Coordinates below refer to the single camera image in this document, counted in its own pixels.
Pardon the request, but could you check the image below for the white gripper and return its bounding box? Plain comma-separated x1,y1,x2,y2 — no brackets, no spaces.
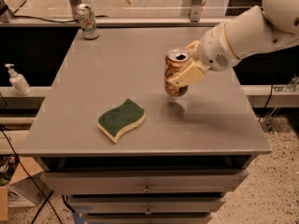
168,23,240,88

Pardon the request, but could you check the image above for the orange soda can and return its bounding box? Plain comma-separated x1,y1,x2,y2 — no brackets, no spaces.
164,48,191,97

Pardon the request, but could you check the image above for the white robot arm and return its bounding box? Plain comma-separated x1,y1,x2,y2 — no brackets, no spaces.
167,0,299,88

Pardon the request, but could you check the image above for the white green 7up can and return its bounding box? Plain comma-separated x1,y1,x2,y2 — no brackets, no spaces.
77,4,99,39

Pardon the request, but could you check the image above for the green yellow sponge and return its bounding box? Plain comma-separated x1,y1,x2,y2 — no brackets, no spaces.
97,99,146,144

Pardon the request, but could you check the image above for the grey drawer cabinet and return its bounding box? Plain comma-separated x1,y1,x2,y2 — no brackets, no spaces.
20,28,270,224

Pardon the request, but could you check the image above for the top drawer metal knob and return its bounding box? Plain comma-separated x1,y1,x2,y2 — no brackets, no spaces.
142,185,152,193

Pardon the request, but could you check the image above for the drawer metal knob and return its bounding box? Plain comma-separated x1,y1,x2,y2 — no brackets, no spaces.
142,185,152,193
145,208,153,216

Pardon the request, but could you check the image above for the white pump soap bottle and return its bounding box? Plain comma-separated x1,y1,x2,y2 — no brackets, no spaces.
6,63,32,96

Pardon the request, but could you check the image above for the cardboard box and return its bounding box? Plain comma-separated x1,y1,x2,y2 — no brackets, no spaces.
0,157,50,221

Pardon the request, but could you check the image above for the black cable on ledge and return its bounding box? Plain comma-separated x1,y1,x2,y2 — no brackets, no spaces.
12,14,109,24

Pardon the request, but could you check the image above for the black cable on floor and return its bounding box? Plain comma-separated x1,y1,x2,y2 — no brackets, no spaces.
0,91,64,224

